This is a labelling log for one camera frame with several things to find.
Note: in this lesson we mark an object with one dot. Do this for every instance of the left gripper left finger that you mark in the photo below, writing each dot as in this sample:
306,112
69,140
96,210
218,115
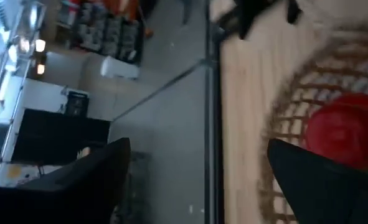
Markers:
62,199

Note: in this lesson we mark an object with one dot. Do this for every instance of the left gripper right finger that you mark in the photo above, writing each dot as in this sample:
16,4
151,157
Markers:
333,196

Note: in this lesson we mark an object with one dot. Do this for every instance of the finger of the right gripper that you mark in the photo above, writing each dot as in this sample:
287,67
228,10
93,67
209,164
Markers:
249,11
294,11

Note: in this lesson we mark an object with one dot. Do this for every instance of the bright red pomegranate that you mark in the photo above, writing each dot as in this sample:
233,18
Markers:
345,130

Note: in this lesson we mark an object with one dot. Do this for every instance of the black cabinet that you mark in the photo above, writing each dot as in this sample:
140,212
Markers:
59,137

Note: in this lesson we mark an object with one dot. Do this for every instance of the small black sign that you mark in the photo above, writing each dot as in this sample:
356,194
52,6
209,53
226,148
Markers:
77,104

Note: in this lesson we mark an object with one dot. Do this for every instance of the white box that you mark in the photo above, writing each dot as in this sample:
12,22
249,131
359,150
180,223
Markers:
119,67

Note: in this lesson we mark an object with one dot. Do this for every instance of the storage shelf with bins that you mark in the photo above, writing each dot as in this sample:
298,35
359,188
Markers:
109,31

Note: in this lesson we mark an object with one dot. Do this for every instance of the black aluminium table frame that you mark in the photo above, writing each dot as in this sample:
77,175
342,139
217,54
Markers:
213,124

